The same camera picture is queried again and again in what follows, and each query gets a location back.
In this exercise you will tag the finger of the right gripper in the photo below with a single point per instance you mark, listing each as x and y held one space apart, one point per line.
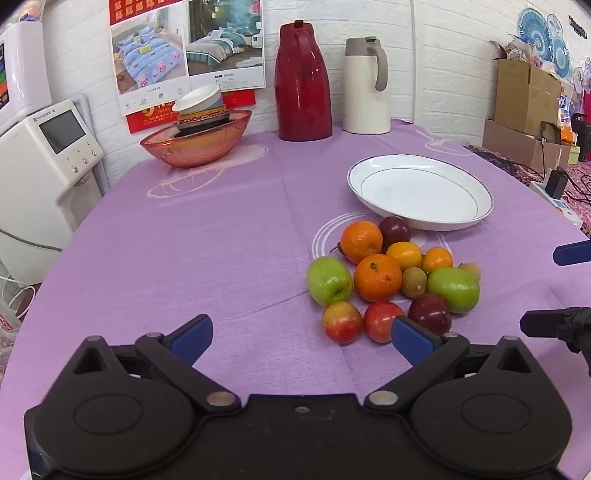
572 254
570 325

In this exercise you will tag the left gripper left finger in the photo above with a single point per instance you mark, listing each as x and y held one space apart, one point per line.
172 357

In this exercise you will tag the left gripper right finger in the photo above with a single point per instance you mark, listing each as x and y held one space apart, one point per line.
433 359

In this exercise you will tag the green apple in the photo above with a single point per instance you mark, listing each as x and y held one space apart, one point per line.
329 281
459 288

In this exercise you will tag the brown kiwi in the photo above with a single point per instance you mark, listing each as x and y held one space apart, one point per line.
414 282
472 268

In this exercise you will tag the patterned brown cloth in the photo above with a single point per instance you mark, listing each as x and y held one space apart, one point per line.
577 191

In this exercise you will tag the black power adapter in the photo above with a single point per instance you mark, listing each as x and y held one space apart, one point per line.
556 182

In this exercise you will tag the front large orange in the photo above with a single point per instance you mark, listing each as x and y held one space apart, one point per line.
378 277

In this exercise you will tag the large orange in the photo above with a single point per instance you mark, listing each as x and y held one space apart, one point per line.
360 240
378 277

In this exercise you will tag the small orange citrus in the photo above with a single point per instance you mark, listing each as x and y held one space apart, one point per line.
437 258

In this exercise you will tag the flat cardboard box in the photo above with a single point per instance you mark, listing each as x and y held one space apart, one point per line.
524 149

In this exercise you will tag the yellow-orange small citrus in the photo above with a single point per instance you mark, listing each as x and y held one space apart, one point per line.
406 254

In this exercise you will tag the purple tablecloth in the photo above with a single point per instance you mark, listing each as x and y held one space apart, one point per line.
234 240

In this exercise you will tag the dark plum near plate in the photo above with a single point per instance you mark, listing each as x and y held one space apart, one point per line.
394 229

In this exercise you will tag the back large orange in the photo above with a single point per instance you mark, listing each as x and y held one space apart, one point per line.
360 240

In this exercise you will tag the white ceramic plate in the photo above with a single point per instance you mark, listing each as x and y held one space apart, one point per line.
430 194

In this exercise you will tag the large cardboard box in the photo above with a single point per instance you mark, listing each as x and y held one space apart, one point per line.
527 97

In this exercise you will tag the orange glass bowl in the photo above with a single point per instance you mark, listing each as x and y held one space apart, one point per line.
199 148

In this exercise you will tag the white water dispenser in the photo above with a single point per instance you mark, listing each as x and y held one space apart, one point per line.
48 188

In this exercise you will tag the stacked patterned bowls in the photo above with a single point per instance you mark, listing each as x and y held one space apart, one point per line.
200 110

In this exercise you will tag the white thermos jug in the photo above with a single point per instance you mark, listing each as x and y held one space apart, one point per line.
365 87

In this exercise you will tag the red thermos jug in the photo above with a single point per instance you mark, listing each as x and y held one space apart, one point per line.
301 84

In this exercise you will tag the bedding calendar poster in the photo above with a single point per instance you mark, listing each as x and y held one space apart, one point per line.
163 49

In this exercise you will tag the blue decorative wall plates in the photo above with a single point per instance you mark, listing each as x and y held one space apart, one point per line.
545 34

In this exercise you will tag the white wall-mounted purifier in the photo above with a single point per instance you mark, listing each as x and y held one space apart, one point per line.
24 81

